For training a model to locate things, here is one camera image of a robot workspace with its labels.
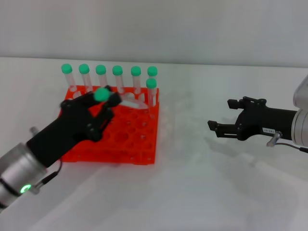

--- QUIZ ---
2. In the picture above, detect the orange test tube rack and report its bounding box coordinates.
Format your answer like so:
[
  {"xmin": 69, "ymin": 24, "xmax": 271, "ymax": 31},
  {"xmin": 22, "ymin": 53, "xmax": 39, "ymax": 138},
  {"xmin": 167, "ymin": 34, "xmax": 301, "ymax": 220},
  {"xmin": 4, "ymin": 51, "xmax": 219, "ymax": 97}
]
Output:
[{"xmin": 58, "ymin": 86, "xmax": 160, "ymax": 166}]

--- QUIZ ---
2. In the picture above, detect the green-capped clear test tube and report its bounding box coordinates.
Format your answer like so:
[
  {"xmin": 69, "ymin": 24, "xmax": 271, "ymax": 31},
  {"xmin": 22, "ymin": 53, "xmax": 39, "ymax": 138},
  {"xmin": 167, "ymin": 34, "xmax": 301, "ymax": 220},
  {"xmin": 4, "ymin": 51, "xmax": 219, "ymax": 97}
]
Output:
[
  {"xmin": 147, "ymin": 66, "xmax": 158, "ymax": 90},
  {"xmin": 93, "ymin": 88, "xmax": 148, "ymax": 109},
  {"xmin": 61, "ymin": 64, "xmax": 78, "ymax": 92},
  {"xmin": 112, "ymin": 65, "xmax": 126, "ymax": 94},
  {"xmin": 146, "ymin": 78, "xmax": 157, "ymax": 121},
  {"xmin": 78, "ymin": 64, "xmax": 94, "ymax": 93},
  {"xmin": 130, "ymin": 66, "xmax": 142, "ymax": 95},
  {"xmin": 95, "ymin": 64, "xmax": 109, "ymax": 88}
]

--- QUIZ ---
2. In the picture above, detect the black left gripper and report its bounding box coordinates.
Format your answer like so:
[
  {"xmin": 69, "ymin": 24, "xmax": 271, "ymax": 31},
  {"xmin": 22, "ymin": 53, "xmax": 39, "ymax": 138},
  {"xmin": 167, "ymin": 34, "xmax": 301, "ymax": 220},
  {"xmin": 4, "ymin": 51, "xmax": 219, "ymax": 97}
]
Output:
[{"xmin": 26, "ymin": 85, "xmax": 121, "ymax": 168}]

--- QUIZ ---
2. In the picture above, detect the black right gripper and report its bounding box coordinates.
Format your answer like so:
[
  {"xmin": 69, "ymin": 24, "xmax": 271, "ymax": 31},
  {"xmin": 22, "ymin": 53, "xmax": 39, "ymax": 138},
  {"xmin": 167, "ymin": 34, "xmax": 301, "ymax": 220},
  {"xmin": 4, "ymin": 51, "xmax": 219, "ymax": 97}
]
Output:
[{"xmin": 207, "ymin": 96, "xmax": 299, "ymax": 142}]

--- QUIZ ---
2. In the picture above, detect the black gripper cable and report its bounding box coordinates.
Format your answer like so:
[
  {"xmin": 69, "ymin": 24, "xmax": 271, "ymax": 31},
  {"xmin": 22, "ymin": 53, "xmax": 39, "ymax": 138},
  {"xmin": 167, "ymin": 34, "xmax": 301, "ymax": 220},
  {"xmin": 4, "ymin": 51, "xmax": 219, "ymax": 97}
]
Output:
[
  {"xmin": 32, "ymin": 160, "xmax": 64, "ymax": 195},
  {"xmin": 266, "ymin": 130, "xmax": 308, "ymax": 154}
]

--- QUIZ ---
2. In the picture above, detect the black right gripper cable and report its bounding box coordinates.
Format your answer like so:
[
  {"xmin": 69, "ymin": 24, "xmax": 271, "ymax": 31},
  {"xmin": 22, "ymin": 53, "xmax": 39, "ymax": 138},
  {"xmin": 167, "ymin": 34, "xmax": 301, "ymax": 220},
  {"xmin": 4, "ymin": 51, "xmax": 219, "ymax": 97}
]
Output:
[{"xmin": 266, "ymin": 130, "xmax": 308, "ymax": 154}]

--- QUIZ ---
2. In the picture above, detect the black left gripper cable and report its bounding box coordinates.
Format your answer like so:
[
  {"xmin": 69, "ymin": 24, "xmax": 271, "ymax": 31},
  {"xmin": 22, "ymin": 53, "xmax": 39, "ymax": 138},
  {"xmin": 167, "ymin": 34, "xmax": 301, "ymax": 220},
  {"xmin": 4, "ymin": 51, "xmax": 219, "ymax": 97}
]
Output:
[{"xmin": 32, "ymin": 160, "xmax": 64, "ymax": 195}]

